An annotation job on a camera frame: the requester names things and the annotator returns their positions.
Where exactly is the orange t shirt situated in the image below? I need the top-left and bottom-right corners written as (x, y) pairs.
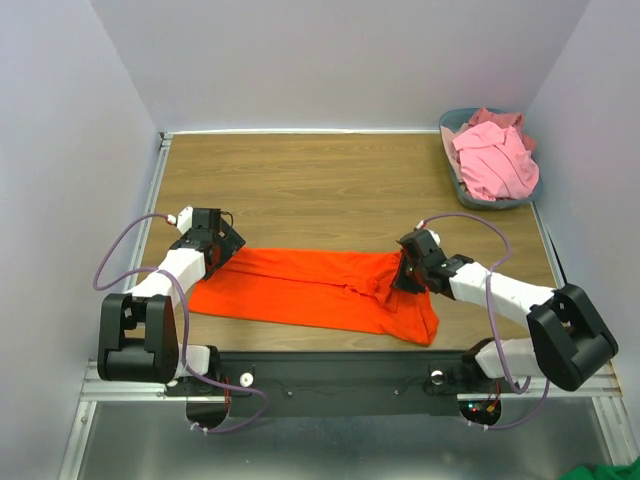
top-left (189, 247), bottom-right (439, 346)

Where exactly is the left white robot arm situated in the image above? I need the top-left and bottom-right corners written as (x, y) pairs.
top-left (97, 206), bottom-right (245, 394)

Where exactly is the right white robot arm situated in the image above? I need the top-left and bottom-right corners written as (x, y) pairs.
top-left (394, 228), bottom-right (619, 392)

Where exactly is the teal laundry basket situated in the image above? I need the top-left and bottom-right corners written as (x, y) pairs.
top-left (439, 107), bottom-right (543, 211)

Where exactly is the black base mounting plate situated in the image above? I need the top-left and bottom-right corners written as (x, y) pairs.
top-left (164, 349), bottom-right (521, 419)

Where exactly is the dusty pink t shirt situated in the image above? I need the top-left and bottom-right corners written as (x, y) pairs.
top-left (468, 108), bottom-right (536, 152)

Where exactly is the green cloth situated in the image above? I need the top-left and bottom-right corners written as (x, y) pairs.
top-left (560, 463), bottom-right (639, 480)

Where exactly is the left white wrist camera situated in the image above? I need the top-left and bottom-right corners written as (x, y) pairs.
top-left (166, 205), bottom-right (194, 234)

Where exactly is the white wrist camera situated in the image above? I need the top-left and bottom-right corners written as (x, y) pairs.
top-left (415, 220), bottom-right (441, 245)
top-left (166, 205), bottom-right (194, 234)

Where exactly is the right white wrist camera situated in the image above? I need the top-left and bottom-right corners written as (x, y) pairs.
top-left (415, 220), bottom-right (441, 245)

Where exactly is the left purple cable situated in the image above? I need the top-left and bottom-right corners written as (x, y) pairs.
top-left (93, 213), bottom-right (269, 435)

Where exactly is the right aluminium side rail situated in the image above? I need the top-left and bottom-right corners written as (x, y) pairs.
top-left (529, 202), bottom-right (596, 357)

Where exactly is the aluminium frame rail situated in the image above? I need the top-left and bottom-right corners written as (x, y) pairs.
top-left (80, 361), bottom-right (622, 402)

